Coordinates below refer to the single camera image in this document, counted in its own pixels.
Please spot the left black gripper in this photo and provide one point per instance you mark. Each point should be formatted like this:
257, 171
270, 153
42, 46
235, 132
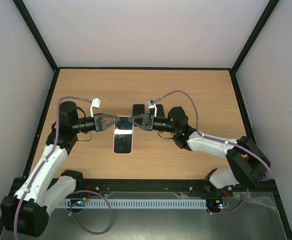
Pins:
99, 119

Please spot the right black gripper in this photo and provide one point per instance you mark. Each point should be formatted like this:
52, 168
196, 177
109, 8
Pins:
147, 121

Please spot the lavender phone case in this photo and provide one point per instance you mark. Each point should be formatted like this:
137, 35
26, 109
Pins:
132, 110

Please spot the black phone case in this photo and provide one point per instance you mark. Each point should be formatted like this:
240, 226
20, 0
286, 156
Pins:
160, 111

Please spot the black object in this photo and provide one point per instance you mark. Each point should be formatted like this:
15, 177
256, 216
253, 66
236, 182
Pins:
123, 136

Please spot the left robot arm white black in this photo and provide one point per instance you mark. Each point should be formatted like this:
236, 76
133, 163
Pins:
28, 210

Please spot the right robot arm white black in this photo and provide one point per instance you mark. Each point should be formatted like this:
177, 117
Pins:
247, 164

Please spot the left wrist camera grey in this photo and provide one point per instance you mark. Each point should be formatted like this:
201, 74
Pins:
95, 104

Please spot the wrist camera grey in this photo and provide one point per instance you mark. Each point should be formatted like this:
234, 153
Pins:
95, 104
152, 107

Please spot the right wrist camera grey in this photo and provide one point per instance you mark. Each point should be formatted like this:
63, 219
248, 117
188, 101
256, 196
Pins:
152, 107

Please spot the grey slotted cable duct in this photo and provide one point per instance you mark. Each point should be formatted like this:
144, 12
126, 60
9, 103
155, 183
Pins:
188, 204

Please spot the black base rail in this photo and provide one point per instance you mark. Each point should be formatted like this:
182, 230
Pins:
192, 188

